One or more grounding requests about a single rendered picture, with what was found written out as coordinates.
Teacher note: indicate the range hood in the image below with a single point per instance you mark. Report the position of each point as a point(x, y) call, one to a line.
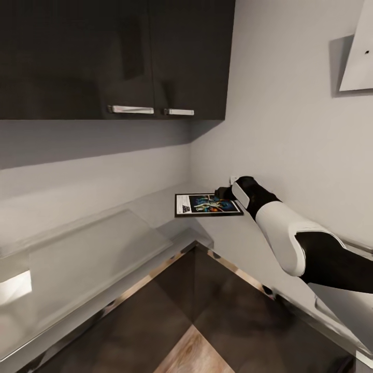
point(359, 70)

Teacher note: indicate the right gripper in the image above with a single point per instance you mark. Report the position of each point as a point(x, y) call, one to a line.
point(224, 193)

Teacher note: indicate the burner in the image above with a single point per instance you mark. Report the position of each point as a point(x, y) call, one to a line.
point(355, 247)

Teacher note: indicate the poster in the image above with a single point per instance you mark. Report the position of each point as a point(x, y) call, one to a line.
point(204, 204)

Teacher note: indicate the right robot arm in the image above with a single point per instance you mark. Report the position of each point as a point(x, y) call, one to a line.
point(343, 280)

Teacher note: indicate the cabinet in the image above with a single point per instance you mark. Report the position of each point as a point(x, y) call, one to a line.
point(115, 59)

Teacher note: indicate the drop in sink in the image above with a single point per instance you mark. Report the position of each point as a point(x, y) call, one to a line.
point(43, 283)

